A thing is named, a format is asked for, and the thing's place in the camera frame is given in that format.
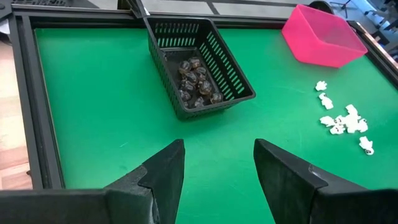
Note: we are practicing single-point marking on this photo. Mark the black perforated computer case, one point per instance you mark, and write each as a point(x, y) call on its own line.
point(40, 2)

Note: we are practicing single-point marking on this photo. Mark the white ghost figure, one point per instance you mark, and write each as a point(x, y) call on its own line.
point(366, 145)
point(337, 129)
point(321, 86)
point(339, 119)
point(326, 101)
point(363, 125)
point(352, 109)
point(327, 120)
point(353, 124)

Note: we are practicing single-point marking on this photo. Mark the pink plastic bin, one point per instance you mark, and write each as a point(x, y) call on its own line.
point(314, 53)

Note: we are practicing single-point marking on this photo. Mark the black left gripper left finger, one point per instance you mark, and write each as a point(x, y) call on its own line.
point(161, 186)

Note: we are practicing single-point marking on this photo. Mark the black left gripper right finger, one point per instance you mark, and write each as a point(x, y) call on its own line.
point(283, 186)

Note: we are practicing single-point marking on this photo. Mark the black slotted plastic basket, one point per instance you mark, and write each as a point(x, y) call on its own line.
point(224, 71)

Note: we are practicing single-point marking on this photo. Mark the black tripod stand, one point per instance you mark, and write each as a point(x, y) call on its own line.
point(343, 6)

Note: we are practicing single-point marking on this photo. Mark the black table frame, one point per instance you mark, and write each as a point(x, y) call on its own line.
point(43, 124)

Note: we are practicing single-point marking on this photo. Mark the black clamp loop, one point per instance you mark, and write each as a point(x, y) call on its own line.
point(321, 4)
point(136, 7)

